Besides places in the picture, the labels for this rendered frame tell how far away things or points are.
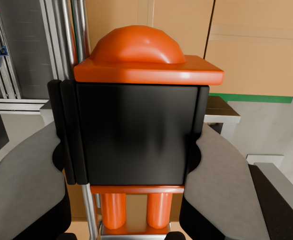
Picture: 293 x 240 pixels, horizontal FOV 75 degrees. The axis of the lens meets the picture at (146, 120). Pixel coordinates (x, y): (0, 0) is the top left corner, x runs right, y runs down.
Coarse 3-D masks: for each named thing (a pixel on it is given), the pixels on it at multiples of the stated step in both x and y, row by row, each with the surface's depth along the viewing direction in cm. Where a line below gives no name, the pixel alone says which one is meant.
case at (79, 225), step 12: (72, 192) 43; (72, 204) 41; (84, 204) 41; (96, 204) 41; (180, 204) 42; (72, 216) 38; (84, 216) 38; (72, 228) 38; (84, 228) 38; (180, 228) 39
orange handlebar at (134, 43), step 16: (112, 32) 10; (128, 32) 10; (144, 32) 10; (160, 32) 10; (96, 48) 10; (112, 48) 10; (128, 48) 10; (144, 48) 10; (160, 48) 10; (176, 48) 10; (112, 208) 16; (160, 208) 16; (112, 224) 16; (160, 224) 17
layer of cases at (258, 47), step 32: (96, 0) 57; (128, 0) 57; (160, 0) 57; (192, 0) 57; (224, 0) 58; (256, 0) 58; (288, 0) 58; (96, 32) 61; (192, 32) 61; (224, 32) 62; (256, 32) 62; (288, 32) 62; (224, 64) 66; (256, 64) 67; (288, 64) 67
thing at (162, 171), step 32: (96, 64) 10; (128, 64) 10; (160, 64) 10; (192, 64) 10; (96, 96) 10; (128, 96) 10; (160, 96) 10; (192, 96) 10; (96, 128) 10; (128, 128) 11; (160, 128) 11; (192, 128) 11; (96, 160) 12; (128, 160) 12; (160, 160) 12; (192, 160) 12; (96, 192) 13; (128, 192) 13; (160, 192) 13
